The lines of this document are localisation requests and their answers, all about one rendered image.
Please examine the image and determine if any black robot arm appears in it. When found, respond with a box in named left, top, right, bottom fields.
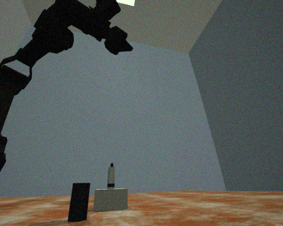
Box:
left=0, top=0, right=121, bottom=172

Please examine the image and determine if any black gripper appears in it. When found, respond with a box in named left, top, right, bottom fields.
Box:
left=78, top=7, right=133, bottom=55

